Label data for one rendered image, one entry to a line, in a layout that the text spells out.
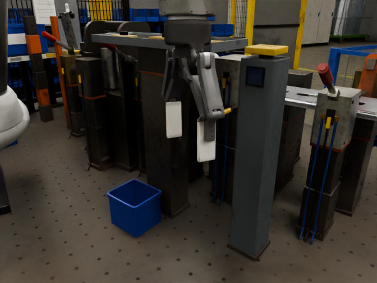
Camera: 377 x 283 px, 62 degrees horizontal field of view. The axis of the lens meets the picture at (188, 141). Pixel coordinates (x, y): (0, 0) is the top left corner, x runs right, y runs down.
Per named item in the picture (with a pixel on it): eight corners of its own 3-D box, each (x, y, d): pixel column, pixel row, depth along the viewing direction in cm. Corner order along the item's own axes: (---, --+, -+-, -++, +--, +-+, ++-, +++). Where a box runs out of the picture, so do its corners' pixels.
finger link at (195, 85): (199, 61, 52) (202, 55, 51) (220, 120, 48) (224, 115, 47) (177, 62, 50) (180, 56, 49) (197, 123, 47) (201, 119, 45)
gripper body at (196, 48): (156, 19, 51) (158, 77, 54) (175, 17, 44) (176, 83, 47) (197, 20, 54) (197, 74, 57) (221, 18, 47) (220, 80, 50)
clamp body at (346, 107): (334, 225, 83) (363, 89, 69) (319, 250, 74) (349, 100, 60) (306, 214, 87) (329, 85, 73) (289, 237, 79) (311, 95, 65)
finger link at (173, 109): (166, 103, 59) (165, 102, 60) (168, 138, 61) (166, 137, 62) (181, 101, 60) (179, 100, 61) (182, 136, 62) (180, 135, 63)
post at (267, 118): (270, 243, 76) (293, 56, 59) (254, 261, 70) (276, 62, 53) (242, 231, 80) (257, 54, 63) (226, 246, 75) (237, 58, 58)
